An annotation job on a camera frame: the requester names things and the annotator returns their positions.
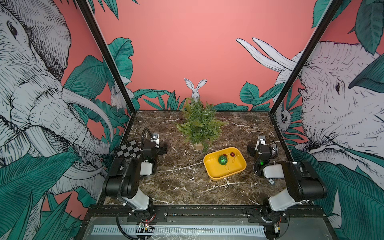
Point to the right black frame post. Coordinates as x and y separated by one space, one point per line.
325 20

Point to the black frame post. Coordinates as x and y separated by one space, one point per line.
103 47
325 20

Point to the black white checkerboard card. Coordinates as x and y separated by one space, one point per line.
131 149

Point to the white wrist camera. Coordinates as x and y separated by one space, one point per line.
155 138
261 140

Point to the black front frame rail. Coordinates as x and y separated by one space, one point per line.
162 211

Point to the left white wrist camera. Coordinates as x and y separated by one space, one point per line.
155 138

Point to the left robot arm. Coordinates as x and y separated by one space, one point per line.
122 183

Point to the small green christmas tree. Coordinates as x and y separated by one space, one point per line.
201 124

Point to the left black frame post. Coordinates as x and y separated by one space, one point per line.
103 47

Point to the white slotted cable duct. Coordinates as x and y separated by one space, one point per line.
248 231

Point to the green glitter ball ornament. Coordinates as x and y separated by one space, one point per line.
222 160

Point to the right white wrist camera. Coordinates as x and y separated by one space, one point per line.
261 140

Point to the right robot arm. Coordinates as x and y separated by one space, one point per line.
303 184

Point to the yellow plastic tray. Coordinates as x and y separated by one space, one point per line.
216 171

